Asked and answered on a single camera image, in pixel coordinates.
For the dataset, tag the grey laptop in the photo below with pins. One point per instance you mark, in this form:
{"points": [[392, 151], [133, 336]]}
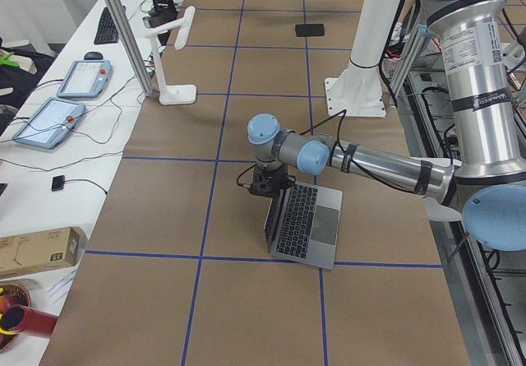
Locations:
{"points": [[302, 225]]}

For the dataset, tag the blue teach pendant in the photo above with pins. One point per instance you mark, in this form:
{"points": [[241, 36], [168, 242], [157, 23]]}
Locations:
{"points": [[50, 124], [85, 79]]}

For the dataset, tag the black side-table mouse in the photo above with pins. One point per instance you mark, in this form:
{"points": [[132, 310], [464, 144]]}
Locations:
{"points": [[93, 55]]}

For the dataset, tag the cardboard lamp box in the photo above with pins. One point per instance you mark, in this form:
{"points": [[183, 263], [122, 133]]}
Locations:
{"points": [[35, 252]]}

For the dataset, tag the black mouse pad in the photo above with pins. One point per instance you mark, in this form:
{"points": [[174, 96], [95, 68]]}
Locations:
{"points": [[309, 30]]}

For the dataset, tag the small black square device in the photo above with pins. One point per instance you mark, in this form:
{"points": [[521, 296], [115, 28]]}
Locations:
{"points": [[58, 183]]}

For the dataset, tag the lower blue teach pendant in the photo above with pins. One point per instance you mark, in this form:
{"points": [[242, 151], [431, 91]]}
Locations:
{"points": [[50, 124]]}

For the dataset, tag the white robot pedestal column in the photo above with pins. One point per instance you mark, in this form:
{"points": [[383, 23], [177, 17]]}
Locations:
{"points": [[357, 91]]}

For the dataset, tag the white chair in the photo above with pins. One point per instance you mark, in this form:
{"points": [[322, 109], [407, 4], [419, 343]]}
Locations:
{"points": [[436, 212]]}

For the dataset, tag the upper blue teach pendant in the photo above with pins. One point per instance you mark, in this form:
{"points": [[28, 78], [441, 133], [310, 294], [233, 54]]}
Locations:
{"points": [[85, 79]]}

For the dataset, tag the black keyboard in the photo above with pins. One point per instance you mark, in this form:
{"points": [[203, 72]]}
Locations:
{"points": [[107, 32]]}

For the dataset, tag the woven basket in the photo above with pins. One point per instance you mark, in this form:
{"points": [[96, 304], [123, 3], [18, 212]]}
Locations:
{"points": [[12, 294]]}

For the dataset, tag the aluminium frame post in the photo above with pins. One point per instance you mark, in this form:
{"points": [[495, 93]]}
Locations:
{"points": [[119, 17]]}

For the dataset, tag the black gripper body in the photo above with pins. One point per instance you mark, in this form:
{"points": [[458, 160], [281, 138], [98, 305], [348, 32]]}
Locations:
{"points": [[279, 175]]}

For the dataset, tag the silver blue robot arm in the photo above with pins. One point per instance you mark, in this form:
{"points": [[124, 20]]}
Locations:
{"points": [[488, 188]]}

